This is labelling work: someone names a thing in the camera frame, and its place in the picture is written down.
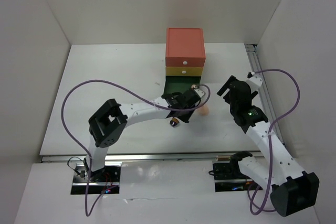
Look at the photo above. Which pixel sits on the coral three-tier drawer organizer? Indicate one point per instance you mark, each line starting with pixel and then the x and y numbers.
pixel 185 52

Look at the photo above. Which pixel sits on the dark green bottom drawer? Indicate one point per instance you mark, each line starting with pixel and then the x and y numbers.
pixel 179 84

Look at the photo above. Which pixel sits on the small black kabuki brush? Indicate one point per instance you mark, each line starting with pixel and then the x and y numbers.
pixel 174 122

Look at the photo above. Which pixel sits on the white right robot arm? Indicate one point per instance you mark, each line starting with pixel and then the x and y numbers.
pixel 291 188

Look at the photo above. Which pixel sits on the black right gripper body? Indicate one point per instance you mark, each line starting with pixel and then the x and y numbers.
pixel 232 107

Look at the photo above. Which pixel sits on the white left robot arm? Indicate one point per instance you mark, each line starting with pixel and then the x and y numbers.
pixel 109 121

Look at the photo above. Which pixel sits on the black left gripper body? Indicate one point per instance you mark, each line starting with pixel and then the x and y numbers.
pixel 185 116

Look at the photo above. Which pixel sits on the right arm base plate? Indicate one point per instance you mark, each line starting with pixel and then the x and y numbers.
pixel 226 179

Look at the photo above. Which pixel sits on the round beige powder puff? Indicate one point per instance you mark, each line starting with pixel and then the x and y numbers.
pixel 203 111

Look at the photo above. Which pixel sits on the aluminium front rail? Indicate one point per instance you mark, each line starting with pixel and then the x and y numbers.
pixel 143 157

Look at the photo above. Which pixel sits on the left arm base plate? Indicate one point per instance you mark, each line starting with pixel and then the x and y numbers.
pixel 108 182

